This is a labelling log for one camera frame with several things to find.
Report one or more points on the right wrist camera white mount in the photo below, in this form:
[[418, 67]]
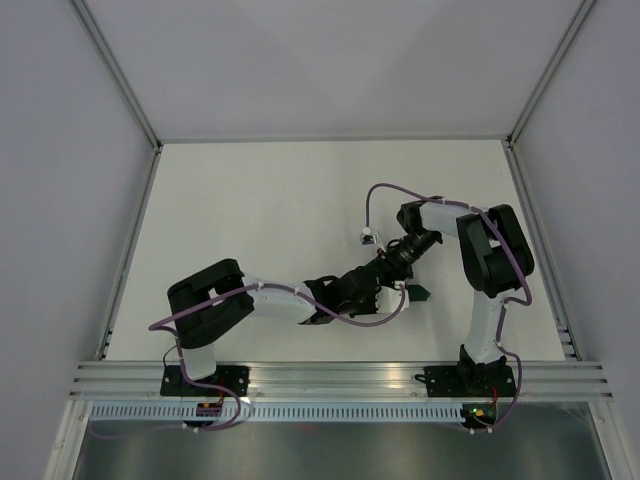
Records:
[[369, 237]]

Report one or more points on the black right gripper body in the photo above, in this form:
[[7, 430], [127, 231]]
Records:
[[405, 253]]

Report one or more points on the left aluminium frame post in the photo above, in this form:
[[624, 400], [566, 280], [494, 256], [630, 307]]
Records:
[[85, 16]]

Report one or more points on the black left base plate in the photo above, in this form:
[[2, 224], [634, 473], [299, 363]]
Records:
[[231, 377]]

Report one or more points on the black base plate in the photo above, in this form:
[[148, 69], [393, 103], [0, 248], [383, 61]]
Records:
[[231, 377], [452, 382]]

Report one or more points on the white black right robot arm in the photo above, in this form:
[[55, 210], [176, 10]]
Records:
[[496, 260]]

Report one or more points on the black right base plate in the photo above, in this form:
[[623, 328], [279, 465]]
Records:
[[452, 382]]

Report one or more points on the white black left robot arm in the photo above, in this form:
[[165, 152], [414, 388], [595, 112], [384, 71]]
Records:
[[310, 303]]

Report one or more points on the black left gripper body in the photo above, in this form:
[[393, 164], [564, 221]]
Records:
[[367, 305]]

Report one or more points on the right aluminium frame post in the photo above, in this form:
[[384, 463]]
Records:
[[568, 38]]

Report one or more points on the dark green cloth napkin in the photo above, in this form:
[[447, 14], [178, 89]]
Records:
[[417, 293]]

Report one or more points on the white slotted cable duct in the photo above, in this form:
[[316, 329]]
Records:
[[282, 411]]

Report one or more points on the aluminium front rail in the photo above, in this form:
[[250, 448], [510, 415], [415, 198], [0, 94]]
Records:
[[542, 381]]

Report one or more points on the aluminium frame post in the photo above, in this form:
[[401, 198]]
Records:
[[568, 38], [85, 16]]

